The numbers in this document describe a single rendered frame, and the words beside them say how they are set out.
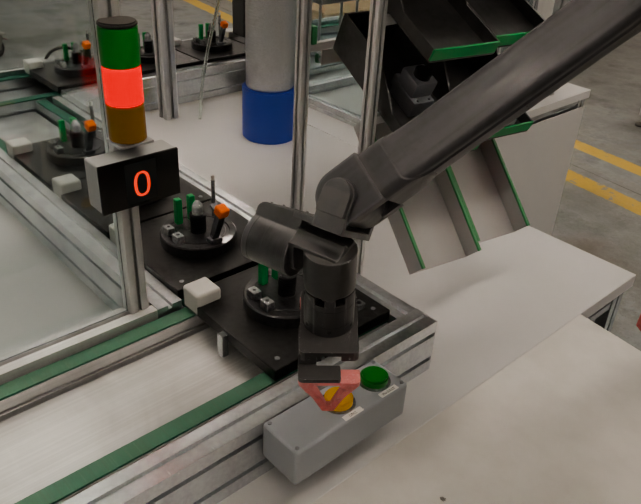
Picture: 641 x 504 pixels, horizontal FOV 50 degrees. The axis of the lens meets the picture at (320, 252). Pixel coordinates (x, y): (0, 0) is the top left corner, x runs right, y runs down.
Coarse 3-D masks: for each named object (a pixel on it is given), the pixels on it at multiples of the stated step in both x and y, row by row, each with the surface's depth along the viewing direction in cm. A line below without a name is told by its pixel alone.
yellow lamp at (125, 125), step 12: (108, 108) 90; (120, 108) 90; (132, 108) 90; (144, 108) 92; (108, 120) 91; (120, 120) 90; (132, 120) 91; (144, 120) 93; (108, 132) 93; (120, 132) 91; (132, 132) 92; (144, 132) 93
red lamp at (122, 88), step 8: (104, 72) 88; (112, 72) 87; (120, 72) 87; (128, 72) 88; (136, 72) 88; (104, 80) 89; (112, 80) 88; (120, 80) 88; (128, 80) 88; (136, 80) 89; (104, 88) 89; (112, 88) 88; (120, 88) 88; (128, 88) 89; (136, 88) 89; (104, 96) 90; (112, 96) 89; (120, 96) 89; (128, 96) 89; (136, 96) 90; (112, 104) 90; (120, 104) 89; (128, 104) 90; (136, 104) 90
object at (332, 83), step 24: (336, 0) 204; (360, 0) 197; (528, 0) 227; (336, 24) 207; (504, 48) 230; (312, 72) 221; (336, 72) 213; (312, 96) 225; (336, 96) 217; (360, 96) 209
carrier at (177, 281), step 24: (168, 216) 136; (192, 216) 125; (240, 216) 137; (144, 240) 128; (168, 240) 124; (192, 240) 125; (216, 240) 124; (240, 240) 129; (144, 264) 121; (168, 264) 121; (192, 264) 122; (216, 264) 122; (240, 264) 122; (168, 288) 117
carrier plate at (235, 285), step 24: (240, 288) 116; (216, 312) 110; (240, 312) 110; (360, 312) 112; (384, 312) 112; (240, 336) 105; (264, 336) 105; (288, 336) 106; (264, 360) 101; (288, 360) 101
